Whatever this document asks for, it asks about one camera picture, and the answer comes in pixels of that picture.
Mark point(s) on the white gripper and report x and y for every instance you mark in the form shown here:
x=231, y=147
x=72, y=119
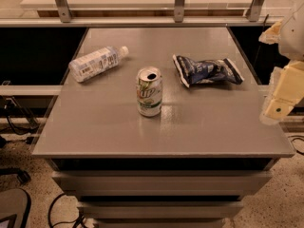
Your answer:
x=294, y=37

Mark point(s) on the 7up soda can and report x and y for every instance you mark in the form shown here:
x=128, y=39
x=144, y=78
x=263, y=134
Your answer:
x=149, y=91

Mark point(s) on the blue chip bag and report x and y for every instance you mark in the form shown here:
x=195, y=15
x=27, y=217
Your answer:
x=207, y=71

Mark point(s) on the grey drawer cabinet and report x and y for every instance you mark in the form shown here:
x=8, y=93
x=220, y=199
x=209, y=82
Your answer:
x=189, y=166

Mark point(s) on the clear plastic water bottle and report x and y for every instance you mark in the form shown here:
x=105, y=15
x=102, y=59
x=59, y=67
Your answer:
x=96, y=62

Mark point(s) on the metal railing frame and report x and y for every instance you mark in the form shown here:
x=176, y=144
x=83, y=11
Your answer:
x=142, y=13

